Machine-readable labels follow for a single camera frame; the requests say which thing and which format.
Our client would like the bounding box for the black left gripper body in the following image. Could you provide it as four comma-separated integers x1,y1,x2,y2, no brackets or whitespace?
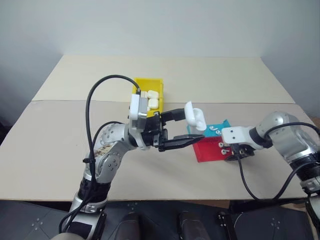
140,111,169,148

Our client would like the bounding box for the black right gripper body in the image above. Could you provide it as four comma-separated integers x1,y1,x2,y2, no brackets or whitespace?
224,142,256,163

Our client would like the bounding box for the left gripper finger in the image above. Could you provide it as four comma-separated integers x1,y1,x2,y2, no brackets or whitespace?
158,134,205,153
161,108,187,124

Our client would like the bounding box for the yellow plastic bin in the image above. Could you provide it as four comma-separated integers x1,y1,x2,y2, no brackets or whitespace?
131,77,165,118

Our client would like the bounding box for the red plastic tray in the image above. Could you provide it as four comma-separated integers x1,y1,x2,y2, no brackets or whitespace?
192,136,235,164

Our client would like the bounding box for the teal plastic tray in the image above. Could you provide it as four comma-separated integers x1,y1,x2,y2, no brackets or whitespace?
186,119,232,139

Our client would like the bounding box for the black base platform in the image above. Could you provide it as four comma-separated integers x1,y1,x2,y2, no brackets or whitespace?
0,198,320,240

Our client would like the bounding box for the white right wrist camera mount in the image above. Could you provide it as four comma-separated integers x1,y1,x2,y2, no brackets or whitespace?
221,126,254,146

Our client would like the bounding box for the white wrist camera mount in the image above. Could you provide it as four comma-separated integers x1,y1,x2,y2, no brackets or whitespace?
221,126,254,146
127,93,151,152

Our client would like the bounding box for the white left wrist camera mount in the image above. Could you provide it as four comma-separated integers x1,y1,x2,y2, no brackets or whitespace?
127,93,151,152

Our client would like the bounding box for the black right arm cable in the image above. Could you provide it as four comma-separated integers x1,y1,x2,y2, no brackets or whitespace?
236,121,320,201

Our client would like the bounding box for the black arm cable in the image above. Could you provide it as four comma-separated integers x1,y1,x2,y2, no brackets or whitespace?
58,74,141,233
236,121,320,201

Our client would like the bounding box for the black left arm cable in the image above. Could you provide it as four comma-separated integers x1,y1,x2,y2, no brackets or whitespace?
58,74,141,233

